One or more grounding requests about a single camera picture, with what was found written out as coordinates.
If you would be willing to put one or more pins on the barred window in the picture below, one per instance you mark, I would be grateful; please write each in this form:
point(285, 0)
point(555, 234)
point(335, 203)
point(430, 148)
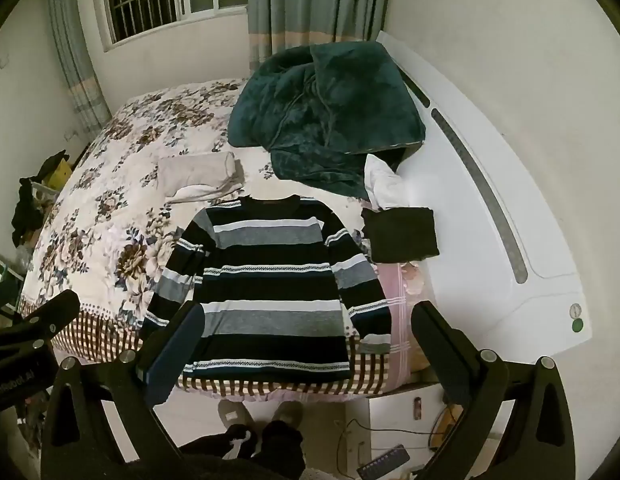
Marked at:
point(139, 0)

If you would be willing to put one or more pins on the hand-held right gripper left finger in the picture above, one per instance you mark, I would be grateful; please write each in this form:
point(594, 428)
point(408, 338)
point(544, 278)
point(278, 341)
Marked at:
point(173, 356)

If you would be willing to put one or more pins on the beige pants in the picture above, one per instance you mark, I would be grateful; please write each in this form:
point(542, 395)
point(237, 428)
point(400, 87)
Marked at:
point(199, 172)

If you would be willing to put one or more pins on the white cloth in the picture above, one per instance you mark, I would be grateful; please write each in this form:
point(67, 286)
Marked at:
point(385, 185)

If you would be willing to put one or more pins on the white bed headboard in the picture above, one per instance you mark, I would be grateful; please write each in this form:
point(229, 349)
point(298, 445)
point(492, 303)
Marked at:
point(550, 250)

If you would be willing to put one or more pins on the pink checked sheet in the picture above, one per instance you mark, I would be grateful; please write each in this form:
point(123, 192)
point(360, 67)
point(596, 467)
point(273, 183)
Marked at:
point(400, 300)

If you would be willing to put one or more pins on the grey slipper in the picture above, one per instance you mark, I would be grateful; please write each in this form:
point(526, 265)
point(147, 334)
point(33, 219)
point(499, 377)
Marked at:
point(289, 414)
point(233, 415)

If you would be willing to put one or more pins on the pile of black clothes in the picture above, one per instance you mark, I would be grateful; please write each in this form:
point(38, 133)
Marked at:
point(27, 210)

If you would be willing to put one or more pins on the person's right leg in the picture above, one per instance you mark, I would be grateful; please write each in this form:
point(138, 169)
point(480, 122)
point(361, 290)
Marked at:
point(280, 452)

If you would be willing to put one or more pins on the dark green plush blanket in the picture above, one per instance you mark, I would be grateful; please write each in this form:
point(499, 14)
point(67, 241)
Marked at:
point(320, 110)

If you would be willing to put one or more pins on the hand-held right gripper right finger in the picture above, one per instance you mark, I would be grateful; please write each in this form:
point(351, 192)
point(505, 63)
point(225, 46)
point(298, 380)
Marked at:
point(442, 355)

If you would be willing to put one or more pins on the striped knit sweater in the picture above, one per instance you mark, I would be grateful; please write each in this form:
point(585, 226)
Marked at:
point(270, 280)

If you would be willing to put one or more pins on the grey-green curtain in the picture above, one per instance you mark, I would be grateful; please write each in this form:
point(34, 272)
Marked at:
point(315, 0)
point(74, 60)

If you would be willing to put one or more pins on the white bedside cabinet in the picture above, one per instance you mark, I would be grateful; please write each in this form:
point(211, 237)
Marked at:
point(390, 410)

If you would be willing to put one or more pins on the black power strip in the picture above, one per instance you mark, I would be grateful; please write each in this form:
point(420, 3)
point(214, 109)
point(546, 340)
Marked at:
point(385, 460)

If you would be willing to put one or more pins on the black folded cloth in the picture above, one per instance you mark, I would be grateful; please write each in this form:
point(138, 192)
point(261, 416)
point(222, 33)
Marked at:
point(400, 235)

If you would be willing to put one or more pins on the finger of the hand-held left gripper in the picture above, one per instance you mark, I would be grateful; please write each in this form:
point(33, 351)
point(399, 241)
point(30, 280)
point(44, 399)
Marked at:
point(49, 311)

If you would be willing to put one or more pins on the yellow box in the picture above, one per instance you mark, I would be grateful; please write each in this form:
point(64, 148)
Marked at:
point(58, 172)

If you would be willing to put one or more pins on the floral bed blanket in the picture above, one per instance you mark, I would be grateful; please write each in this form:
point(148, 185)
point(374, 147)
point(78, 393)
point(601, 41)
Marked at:
point(114, 210)

